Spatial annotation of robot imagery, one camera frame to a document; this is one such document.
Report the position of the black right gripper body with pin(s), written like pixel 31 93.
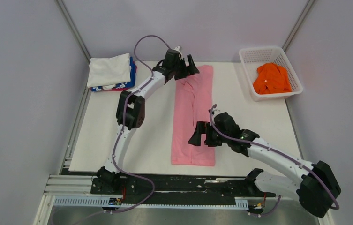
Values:
pixel 213 138

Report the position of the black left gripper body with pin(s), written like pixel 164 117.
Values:
pixel 180 70

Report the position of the pink t-shirt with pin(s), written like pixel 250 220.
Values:
pixel 193 100

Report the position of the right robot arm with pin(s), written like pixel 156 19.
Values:
pixel 313 185

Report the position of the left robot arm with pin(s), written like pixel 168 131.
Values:
pixel 130 114

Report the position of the blue printed folded t-shirt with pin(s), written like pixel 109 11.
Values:
pixel 112 74

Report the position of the orange t-shirt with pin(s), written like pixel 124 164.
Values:
pixel 272 79

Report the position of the white folded t-shirt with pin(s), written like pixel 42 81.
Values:
pixel 109 71

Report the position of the white plastic laundry basket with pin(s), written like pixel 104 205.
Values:
pixel 252 58

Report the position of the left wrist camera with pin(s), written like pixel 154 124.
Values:
pixel 177 48

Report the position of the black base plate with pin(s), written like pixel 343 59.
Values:
pixel 173 189

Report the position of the left aluminium corner post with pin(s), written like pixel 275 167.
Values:
pixel 73 28

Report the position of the aluminium corner post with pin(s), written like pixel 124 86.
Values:
pixel 73 28
pixel 298 24

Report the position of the right aluminium corner post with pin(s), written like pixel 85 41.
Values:
pixel 298 24

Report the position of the white slotted cable duct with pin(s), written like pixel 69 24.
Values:
pixel 107 202

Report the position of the aluminium frame rail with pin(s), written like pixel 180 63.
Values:
pixel 80 186

